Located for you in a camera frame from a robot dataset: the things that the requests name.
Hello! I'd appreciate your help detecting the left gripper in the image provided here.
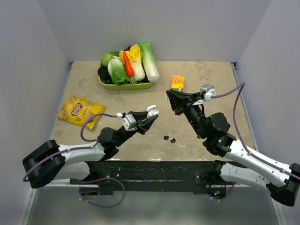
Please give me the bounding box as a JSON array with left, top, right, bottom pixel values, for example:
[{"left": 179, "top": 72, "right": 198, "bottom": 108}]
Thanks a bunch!
[{"left": 114, "top": 110, "right": 158, "bottom": 147}]

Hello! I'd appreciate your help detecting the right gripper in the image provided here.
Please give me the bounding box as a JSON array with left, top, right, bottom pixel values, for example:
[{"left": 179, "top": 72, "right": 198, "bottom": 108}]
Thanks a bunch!
[{"left": 166, "top": 89, "right": 207, "bottom": 138}]

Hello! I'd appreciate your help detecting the white earbud charging case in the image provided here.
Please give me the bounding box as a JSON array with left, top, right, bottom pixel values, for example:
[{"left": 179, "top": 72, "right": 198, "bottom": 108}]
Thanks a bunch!
[{"left": 147, "top": 105, "right": 159, "bottom": 118}]

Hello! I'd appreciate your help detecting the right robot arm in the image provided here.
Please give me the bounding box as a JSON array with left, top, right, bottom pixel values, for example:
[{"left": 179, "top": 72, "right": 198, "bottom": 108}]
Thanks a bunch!
[{"left": 166, "top": 85, "right": 300, "bottom": 207}]

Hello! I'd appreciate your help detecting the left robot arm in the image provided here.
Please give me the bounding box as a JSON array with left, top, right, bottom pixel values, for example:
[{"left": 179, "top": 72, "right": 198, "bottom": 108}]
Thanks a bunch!
[{"left": 22, "top": 109, "right": 159, "bottom": 188}]

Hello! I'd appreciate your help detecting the orange juice box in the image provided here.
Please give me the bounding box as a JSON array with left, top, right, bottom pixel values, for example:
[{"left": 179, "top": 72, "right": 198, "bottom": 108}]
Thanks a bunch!
[{"left": 171, "top": 75, "right": 185, "bottom": 92}]

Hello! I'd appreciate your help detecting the green plastic tray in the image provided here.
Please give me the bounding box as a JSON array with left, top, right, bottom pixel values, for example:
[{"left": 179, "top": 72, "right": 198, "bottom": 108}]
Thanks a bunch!
[{"left": 98, "top": 77, "right": 154, "bottom": 90}]

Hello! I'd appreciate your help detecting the napa cabbage right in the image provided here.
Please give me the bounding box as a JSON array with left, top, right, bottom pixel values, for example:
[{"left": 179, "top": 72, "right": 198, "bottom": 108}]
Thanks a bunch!
[{"left": 138, "top": 42, "right": 159, "bottom": 83}]

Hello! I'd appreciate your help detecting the orange carrot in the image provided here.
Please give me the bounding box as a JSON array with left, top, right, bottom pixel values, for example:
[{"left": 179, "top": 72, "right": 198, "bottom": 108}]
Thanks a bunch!
[{"left": 123, "top": 51, "right": 137, "bottom": 84}]

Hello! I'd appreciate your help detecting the green white bok choy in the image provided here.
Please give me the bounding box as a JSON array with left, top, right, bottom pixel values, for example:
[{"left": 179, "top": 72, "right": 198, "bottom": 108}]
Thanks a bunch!
[{"left": 107, "top": 59, "right": 130, "bottom": 85}]

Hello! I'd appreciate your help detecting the yellow leaf cabbage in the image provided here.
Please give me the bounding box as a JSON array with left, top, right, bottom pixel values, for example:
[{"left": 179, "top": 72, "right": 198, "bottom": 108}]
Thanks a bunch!
[{"left": 127, "top": 44, "right": 145, "bottom": 82}]

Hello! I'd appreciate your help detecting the black toy vegetable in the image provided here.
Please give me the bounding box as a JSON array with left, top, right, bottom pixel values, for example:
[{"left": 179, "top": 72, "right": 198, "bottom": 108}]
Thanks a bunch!
[{"left": 97, "top": 67, "right": 111, "bottom": 79}]

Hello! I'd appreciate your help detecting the yellow chips bag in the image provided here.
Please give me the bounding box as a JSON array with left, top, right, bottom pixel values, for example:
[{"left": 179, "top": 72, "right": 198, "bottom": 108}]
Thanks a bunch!
[{"left": 56, "top": 95, "right": 106, "bottom": 126}]

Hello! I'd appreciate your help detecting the round green vegetable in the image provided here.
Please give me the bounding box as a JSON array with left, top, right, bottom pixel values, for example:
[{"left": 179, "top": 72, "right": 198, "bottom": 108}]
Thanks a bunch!
[{"left": 100, "top": 53, "right": 114, "bottom": 67}]

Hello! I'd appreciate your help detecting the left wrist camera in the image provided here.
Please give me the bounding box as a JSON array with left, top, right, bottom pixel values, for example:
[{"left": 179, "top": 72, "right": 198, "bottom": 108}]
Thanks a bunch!
[{"left": 122, "top": 114, "right": 136, "bottom": 131}]

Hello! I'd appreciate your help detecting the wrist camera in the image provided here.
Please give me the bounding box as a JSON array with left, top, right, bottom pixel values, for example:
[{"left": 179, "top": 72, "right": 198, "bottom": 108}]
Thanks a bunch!
[
  {"left": 122, "top": 114, "right": 136, "bottom": 131},
  {"left": 200, "top": 84, "right": 216, "bottom": 102}
]

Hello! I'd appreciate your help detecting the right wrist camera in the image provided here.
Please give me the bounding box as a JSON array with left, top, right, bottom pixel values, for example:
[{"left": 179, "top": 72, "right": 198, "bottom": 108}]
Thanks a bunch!
[{"left": 200, "top": 84, "right": 216, "bottom": 102}]

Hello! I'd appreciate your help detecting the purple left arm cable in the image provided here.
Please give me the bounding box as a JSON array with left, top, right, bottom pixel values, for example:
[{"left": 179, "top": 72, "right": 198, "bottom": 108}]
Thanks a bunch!
[{"left": 22, "top": 113, "right": 124, "bottom": 182}]

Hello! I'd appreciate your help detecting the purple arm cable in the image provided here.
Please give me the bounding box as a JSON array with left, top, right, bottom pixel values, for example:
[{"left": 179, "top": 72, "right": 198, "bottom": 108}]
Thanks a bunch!
[
  {"left": 210, "top": 82, "right": 300, "bottom": 180},
  {"left": 22, "top": 113, "right": 124, "bottom": 182}
]

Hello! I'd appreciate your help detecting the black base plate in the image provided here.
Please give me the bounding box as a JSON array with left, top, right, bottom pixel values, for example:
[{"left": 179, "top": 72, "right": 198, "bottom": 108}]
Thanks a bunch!
[{"left": 70, "top": 160, "right": 231, "bottom": 199}]

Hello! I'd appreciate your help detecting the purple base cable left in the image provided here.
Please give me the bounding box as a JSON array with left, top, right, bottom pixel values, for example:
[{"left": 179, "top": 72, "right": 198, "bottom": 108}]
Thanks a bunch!
[{"left": 79, "top": 177, "right": 126, "bottom": 208}]

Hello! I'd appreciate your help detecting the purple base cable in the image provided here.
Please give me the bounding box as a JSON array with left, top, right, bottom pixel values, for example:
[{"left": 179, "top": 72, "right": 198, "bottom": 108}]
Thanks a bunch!
[
  {"left": 79, "top": 177, "right": 126, "bottom": 208},
  {"left": 210, "top": 181, "right": 238, "bottom": 202}
]

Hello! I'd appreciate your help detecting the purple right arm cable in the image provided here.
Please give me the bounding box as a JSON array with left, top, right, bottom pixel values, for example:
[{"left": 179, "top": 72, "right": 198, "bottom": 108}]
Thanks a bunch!
[{"left": 210, "top": 82, "right": 300, "bottom": 180}]

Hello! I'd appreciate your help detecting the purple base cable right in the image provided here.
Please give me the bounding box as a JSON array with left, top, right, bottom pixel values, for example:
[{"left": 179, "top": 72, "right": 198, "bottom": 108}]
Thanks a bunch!
[{"left": 210, "top": 181, "right": 238, "bottom": 202}]

